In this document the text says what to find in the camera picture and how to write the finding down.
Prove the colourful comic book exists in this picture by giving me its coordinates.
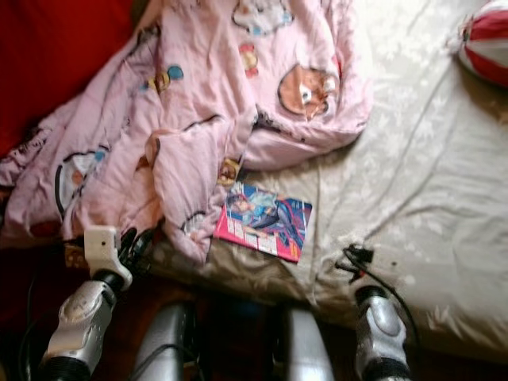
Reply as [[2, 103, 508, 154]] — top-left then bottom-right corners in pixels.
[[213, 181, 314, 264]]

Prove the grey right robot leg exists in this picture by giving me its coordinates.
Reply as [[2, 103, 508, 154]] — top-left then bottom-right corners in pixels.
[[274, 306, 336, 381]]

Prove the grey robot leg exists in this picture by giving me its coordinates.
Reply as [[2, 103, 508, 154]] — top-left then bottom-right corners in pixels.
[[131, 302, 196, 381], [274, 306, 336, 381]]

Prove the grey left robot leg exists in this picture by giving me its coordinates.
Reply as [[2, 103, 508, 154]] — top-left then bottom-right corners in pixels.
[[131, 302, 196, 381]]

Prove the bed with beige floral sheet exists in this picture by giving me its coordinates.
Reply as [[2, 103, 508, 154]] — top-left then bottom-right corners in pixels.
[[147, 0, 508, 364]]

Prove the pink cartoon print quilt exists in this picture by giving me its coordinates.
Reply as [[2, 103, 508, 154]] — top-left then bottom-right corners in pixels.
[[0, 0, 375, 267]]

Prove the red fabric cushion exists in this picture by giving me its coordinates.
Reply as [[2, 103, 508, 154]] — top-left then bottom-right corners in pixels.
[[0, 0, 137, 334]]

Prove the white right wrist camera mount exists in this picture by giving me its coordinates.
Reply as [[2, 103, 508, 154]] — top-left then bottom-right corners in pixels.
[[370, 250, 407, 293]]

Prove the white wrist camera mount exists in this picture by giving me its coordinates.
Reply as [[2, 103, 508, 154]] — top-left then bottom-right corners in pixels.
[[370, 250, 407, 293], [83, 225, 133, 291]]

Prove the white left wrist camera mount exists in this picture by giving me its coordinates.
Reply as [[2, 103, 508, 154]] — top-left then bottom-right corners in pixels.
[[83, 225, 133, 291]]

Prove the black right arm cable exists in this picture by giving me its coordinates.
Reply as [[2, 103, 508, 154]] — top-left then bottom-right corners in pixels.
[[344, 248, 420, 354]]

